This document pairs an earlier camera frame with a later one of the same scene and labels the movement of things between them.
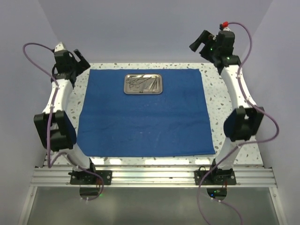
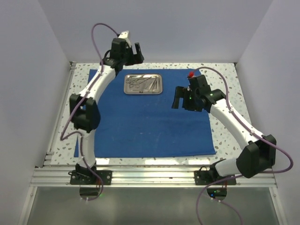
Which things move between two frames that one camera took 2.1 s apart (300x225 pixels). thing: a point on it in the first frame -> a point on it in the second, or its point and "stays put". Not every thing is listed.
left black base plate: x=78 y=177 stays put
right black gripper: x=206 y=39 -> x=180 y=93
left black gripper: x=83 y=65 -> x=133 y=61
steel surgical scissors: x=136 y=81 stays put
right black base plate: x=219 y=177 stays put
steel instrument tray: x=143 y=84 stays put
